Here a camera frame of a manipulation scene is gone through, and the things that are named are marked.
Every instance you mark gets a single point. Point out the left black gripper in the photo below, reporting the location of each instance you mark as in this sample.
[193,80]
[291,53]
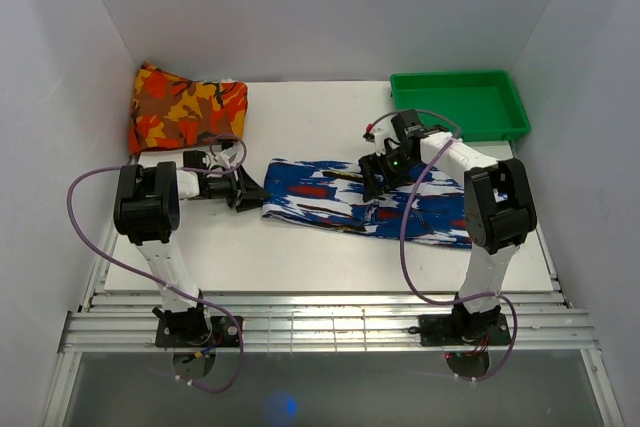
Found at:
[249,192]

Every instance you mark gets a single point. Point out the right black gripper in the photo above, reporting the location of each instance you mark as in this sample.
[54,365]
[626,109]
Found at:
[371,165]

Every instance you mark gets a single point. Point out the blue white patterned trousers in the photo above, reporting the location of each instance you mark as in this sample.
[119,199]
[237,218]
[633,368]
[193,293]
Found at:
[330,195]

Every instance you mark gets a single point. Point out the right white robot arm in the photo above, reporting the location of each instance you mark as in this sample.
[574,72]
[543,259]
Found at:
[499,214]

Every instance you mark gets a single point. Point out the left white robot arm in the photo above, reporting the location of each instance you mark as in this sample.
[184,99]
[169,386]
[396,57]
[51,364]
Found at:
[147,212]

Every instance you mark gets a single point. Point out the orange camouflage folded trousers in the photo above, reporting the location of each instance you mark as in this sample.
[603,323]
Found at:
[170,112]

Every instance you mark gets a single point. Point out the green plastic tray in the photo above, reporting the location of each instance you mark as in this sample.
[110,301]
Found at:
[485,104]

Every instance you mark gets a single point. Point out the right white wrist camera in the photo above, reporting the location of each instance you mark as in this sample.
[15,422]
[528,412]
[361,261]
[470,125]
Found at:
[380,138]

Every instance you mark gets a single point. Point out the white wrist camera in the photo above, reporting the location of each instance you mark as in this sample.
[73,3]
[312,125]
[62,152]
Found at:
[380,138]
[224,158]

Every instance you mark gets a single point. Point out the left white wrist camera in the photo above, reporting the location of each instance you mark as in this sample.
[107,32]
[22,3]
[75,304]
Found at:
[224,158]

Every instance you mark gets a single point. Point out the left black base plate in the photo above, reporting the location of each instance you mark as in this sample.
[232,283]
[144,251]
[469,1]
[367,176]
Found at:
[224,333]

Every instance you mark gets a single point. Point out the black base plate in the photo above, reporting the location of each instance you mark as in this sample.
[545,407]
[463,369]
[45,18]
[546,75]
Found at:
[437,330]
[224,333]

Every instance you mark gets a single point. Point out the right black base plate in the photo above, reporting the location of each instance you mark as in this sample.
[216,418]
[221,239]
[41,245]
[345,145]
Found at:
[437,330]

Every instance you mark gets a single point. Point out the aluminium rail frame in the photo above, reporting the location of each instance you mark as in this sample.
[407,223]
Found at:
[119,320]

